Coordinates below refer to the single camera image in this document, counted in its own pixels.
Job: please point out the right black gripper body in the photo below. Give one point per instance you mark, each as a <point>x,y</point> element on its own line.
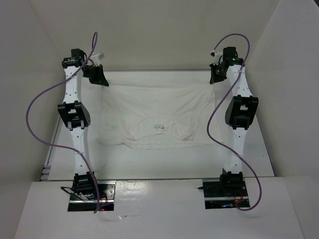
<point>218,74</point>

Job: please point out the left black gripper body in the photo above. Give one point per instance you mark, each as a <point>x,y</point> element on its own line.
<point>93,73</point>

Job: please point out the white tank top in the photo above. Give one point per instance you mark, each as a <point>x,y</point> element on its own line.
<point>156,117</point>

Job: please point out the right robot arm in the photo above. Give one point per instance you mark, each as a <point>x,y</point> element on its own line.
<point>239,115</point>

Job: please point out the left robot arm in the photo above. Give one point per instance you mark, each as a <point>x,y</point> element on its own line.
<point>77,118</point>

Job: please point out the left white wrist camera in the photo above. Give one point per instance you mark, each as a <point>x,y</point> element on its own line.
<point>96,58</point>

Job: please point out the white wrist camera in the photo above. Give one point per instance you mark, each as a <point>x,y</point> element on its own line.
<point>217,57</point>
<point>96,58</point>

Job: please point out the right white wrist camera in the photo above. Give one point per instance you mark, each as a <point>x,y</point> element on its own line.
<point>217,57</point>

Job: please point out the aluminium table edge rail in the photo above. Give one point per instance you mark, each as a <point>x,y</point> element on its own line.
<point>49,158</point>

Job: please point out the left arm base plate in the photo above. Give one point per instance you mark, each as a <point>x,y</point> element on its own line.
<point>79,202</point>

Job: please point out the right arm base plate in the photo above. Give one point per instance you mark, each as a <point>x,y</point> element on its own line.
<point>218,197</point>

